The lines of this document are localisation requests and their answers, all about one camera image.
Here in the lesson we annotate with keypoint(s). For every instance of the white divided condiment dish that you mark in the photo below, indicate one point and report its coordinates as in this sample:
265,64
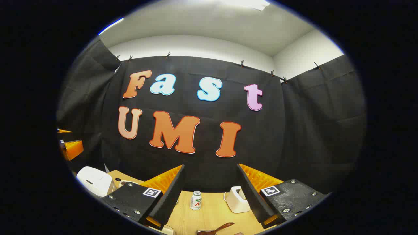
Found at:
127,183

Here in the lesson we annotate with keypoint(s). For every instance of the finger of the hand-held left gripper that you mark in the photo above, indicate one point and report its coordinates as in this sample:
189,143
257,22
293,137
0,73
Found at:
64,131
72,149

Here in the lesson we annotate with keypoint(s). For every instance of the white drink bottle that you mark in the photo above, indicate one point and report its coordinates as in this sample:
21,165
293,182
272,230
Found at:
196,202

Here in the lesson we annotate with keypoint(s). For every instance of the white rice cooker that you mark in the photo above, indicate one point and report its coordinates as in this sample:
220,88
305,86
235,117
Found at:
94,181

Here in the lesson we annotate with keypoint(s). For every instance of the brown wooden spoon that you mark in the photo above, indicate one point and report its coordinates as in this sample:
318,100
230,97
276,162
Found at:
215,229

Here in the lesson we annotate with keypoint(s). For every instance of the black backdrop cloth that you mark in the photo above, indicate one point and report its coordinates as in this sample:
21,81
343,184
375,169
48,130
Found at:
261,147

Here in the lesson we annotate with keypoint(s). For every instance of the row of black cloth clips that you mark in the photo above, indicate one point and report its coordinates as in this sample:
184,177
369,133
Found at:
168,54

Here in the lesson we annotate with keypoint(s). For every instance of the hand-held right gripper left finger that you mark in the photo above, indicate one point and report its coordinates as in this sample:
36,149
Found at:
169,192

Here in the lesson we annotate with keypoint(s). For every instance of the white toaster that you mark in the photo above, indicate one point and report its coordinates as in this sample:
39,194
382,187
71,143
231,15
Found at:
233,200

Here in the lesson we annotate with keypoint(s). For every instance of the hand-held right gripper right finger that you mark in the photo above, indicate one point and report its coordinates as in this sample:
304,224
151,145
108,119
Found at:
251,192

